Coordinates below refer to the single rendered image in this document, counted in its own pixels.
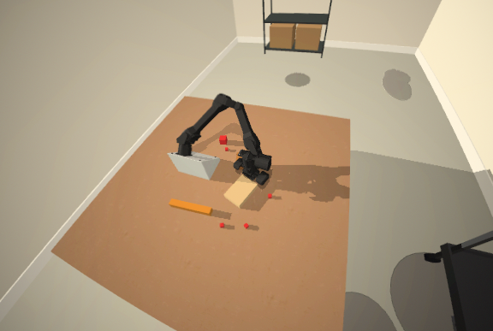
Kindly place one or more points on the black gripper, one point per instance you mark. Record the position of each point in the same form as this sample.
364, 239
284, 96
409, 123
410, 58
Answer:
252, 172

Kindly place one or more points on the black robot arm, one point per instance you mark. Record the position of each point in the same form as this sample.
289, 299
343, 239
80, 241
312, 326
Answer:
254, 155

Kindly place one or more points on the orange flat bar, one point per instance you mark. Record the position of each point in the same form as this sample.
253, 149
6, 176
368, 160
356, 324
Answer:
196, 208

